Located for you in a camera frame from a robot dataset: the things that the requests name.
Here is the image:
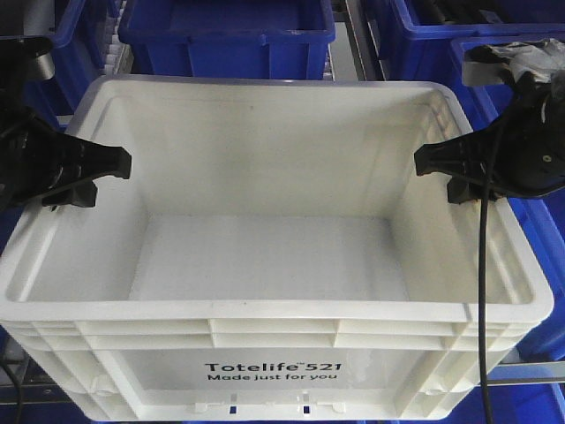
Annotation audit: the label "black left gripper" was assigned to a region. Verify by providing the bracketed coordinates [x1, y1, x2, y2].
[18, 132, 132, 208]

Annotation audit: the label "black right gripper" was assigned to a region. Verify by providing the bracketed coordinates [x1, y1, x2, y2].
[414, 71, 564, 204]

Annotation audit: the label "white plastic Totelife bin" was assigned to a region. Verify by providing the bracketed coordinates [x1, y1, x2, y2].
[0, 73, 555, 422]

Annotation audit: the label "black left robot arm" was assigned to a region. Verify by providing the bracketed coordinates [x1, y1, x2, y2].
[1, 36, 132, 210]

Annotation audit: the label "blue bin shelf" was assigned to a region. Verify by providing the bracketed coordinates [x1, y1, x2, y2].
[1, 79, 64, 251]
[449, 34, 565, 363]

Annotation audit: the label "blue bin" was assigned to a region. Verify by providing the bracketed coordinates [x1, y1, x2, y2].
[23, 1, 122, 127]
[445, 383, 565, 424]
[365, 1, 564, 80]
[118, 1, 335, 80]

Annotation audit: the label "blue bin rear centre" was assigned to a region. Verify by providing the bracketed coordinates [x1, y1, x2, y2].
[118, 1, 335, 80]

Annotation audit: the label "black cable right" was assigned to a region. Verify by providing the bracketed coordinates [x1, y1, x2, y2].
[477, 114, 509, 424]

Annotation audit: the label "black cable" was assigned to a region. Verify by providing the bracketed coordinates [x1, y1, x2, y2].
[477, 114, 509, 424]
[0, 357, 26, 424]

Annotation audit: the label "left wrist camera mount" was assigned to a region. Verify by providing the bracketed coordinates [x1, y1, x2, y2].
[1, 36, 55, 81]

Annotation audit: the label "black cable left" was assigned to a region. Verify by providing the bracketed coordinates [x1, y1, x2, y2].
[0, 357, 26, 424]

